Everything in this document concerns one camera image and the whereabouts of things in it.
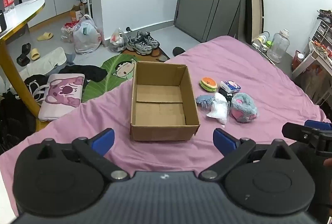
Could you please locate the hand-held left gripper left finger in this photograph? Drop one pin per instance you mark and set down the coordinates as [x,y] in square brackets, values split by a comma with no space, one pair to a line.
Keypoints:
[103,139]

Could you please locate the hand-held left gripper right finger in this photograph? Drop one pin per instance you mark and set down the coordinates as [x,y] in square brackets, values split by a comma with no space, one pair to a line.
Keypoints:
[223,140]

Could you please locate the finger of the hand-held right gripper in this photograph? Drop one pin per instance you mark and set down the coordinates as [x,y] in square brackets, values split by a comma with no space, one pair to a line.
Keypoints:
[318,124]
[298,132]

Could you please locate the white plastic bag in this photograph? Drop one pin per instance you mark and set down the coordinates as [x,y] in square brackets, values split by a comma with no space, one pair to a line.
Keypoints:
[219,108]

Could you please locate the grey pink fluffy plush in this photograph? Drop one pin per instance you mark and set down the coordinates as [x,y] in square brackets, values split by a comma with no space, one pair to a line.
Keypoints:
[243,108]

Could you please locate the blue denim plush toy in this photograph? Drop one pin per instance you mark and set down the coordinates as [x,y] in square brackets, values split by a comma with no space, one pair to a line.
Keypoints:
[204,101]

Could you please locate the black plush toy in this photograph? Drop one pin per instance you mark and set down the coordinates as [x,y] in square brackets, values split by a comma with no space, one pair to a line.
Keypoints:
[225,93]

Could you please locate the blue tissue packet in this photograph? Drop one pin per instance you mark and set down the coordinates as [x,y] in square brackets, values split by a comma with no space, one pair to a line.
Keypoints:
[230,86]

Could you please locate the burger plush toy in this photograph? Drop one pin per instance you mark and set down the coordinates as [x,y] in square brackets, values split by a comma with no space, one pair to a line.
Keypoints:
[208,83]

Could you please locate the person's right hand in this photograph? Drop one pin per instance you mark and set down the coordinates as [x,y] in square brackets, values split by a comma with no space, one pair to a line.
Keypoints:
[328,162]

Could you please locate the pink cartoon cushion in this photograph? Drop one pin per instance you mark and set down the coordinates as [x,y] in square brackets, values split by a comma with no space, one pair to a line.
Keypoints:
[63,95]

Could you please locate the white shelf unit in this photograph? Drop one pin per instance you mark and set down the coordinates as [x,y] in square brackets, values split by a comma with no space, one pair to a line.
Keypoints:
[304,65]

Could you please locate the green cartoon rug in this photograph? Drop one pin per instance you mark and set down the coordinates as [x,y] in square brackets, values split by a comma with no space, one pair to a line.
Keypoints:
[103,78]

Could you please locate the black clothes pile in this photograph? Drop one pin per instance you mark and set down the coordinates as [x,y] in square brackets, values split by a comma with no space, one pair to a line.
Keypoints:
[85,72]

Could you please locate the pink bed sheet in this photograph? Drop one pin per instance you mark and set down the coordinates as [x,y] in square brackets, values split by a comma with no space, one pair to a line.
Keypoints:
[259,71]

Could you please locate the large clear plastic bottle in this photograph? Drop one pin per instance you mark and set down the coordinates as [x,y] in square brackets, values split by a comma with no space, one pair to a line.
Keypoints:
[278,45]

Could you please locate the white drawer organizer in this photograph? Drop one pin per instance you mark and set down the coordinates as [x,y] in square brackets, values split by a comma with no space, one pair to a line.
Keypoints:
[323,32]

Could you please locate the white towel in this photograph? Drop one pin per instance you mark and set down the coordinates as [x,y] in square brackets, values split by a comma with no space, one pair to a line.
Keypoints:
[46,62]

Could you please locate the small clear trash bag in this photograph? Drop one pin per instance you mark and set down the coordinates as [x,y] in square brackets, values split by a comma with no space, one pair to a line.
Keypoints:
[118,41]

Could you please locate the brown doormat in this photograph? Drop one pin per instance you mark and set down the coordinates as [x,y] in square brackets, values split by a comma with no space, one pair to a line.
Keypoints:
[158,55]

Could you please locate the black slipper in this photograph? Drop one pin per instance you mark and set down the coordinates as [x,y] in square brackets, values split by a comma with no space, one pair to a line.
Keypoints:
[178,50]

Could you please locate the grey sneaker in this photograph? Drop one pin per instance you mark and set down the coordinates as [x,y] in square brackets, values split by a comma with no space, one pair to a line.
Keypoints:
[150,38]
[137,45]

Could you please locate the large white shopping bag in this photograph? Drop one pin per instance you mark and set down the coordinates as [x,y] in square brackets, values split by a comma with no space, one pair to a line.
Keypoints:
[87,37]

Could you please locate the yellow slipper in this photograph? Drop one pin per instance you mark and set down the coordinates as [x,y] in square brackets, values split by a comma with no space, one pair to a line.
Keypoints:
[35,54]
[45,36]

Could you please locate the clear bag with red items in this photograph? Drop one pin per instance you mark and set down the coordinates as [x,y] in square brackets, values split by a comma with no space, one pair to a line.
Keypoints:
[68,32]

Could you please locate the pair of black slippers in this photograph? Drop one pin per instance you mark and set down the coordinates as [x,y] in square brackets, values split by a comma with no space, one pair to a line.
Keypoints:
[23,54]

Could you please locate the black framed board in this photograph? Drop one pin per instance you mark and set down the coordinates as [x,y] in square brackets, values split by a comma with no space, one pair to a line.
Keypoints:
[255,14]

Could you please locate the small cardboard box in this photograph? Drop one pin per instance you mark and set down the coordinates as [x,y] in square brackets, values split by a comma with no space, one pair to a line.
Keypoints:
[76,14]

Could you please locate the white round table yellow leg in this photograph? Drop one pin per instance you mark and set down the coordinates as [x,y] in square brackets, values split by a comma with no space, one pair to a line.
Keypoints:
[23,10]

